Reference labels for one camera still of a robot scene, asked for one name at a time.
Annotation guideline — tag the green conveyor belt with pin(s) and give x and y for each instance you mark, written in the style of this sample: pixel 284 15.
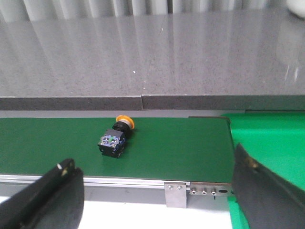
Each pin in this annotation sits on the green conveyor belt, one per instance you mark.
pixel 186 149

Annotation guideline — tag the grey pleated curtain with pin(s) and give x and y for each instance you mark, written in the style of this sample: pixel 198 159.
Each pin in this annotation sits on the grey pleated curtain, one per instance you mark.
pixel 38 10

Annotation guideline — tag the steel conveyor support bracket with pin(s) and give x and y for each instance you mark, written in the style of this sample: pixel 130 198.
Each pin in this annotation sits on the steel conveyor support bracket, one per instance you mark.
pixel 175 194

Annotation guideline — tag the aluminium conveyor side rail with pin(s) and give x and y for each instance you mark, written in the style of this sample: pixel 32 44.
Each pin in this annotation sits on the aluminium conveyor side rail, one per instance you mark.
pixel 99 181

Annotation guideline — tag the green plastic bin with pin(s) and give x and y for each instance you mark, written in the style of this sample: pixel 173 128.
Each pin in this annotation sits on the green plastic bin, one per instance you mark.
pixel 276 140

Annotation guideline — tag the steel conveyor end plate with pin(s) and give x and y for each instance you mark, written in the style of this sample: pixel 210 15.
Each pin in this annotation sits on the steel conveyor end plate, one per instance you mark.
pixel 211 189

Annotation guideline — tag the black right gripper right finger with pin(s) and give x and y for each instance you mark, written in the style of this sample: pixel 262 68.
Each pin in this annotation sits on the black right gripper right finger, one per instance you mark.
pixel 267 200

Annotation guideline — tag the orange push button switch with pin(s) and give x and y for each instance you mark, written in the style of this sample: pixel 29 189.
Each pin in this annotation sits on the orange push button switch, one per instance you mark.
pixel 113 142

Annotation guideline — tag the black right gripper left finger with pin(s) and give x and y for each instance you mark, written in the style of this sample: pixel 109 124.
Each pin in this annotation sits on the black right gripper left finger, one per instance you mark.
pixel 54 201

